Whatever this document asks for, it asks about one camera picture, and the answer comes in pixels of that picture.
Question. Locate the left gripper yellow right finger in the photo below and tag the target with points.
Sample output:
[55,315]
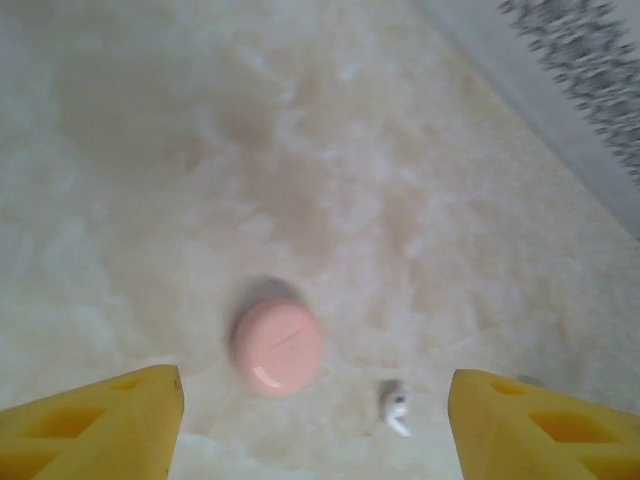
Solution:
[550,440]

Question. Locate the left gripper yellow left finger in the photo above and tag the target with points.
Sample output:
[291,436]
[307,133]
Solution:
[75,440]

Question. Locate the pink round earbud case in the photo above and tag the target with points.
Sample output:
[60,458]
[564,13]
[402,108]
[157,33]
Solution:
[277,347]

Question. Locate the white earbud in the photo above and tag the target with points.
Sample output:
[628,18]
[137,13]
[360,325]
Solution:
[395,407]

